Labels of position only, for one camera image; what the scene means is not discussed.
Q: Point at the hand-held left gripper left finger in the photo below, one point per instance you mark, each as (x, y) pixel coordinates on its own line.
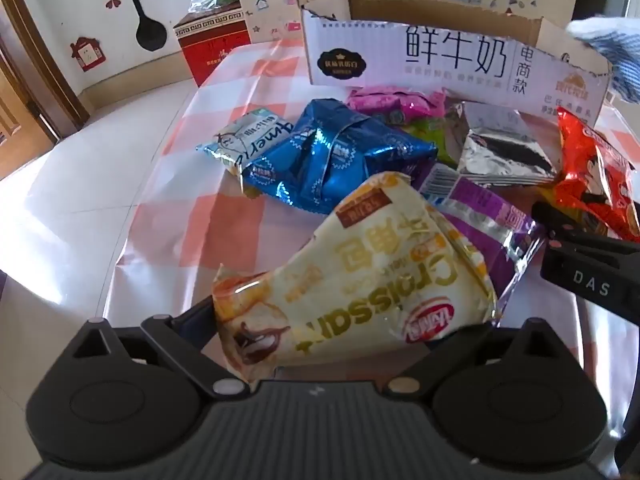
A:
(192, 322)

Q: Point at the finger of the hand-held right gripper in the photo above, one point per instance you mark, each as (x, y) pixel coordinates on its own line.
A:
(560, 220)

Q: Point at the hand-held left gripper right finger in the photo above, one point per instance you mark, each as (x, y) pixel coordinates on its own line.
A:
(475, 340)

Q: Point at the red cartoon snack packet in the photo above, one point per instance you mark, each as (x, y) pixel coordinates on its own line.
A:
(595, 170)

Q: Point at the silver foil snack packet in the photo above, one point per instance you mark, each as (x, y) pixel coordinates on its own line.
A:
(500, 150)

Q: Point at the yellow white croissant packet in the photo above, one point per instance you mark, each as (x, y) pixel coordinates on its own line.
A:
(380, 270)

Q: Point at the cardboard box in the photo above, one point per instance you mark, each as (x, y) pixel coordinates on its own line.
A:
(450, 55)

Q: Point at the blue foil snack packet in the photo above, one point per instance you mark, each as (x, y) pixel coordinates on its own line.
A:
(325, 155)

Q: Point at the purple snack packet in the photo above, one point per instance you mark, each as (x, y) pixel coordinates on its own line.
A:
(485, 210)

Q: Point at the orange checked tablecloth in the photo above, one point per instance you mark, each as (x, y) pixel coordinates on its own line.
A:
(225, 230)

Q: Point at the green snack packet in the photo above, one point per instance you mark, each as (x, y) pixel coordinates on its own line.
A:
(432, 132)

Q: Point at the white blue patterned cloth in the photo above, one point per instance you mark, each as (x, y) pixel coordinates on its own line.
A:
(612, 47)

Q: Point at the light blue white snack packet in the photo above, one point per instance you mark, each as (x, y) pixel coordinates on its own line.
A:
(245, 140)

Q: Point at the pink snack packet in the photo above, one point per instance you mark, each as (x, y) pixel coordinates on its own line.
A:
(390, 102)

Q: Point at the red gift box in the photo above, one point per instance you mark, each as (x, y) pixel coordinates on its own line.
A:
(210, 50)

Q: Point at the red house wall sticker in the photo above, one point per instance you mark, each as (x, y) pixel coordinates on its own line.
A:
(87, 54)

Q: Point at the black vase wall sticker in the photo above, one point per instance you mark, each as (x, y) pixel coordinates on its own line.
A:
(150, 30)

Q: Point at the wooden door frame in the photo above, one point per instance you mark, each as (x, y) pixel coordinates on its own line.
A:
(35, 50)

